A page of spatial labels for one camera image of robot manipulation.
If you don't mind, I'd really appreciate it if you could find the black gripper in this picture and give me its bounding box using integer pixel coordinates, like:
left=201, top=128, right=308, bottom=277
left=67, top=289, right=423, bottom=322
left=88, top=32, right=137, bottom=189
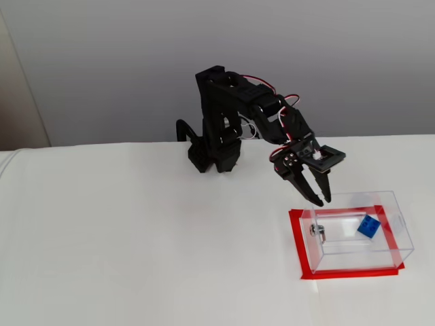
left=273, top=107, right=333, bottom=207

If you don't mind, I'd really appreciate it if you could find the blue lego brick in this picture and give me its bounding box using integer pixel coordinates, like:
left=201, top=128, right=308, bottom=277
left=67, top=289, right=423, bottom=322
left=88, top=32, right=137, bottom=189
left=356, top=214, right=381, bottom=239

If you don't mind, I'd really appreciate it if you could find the transparent plastic box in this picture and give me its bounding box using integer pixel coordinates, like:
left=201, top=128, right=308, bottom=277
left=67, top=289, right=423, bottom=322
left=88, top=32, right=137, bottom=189
left=298, top=190, right=415, bottom=275

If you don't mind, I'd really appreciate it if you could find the silver cam lock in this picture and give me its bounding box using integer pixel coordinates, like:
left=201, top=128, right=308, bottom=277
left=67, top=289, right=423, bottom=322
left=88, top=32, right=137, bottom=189
left=308, top=223, right=328, bottom=245

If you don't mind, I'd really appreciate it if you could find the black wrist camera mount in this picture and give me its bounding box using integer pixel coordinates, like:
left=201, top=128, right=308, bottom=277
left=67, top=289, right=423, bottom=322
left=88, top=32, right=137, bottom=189
left=298, top=144, right=347, bottom=175

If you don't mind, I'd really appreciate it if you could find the red base plate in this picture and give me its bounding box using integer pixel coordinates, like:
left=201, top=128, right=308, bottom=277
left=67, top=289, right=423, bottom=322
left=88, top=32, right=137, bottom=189
left=288, top=205, right=407, bottom=280

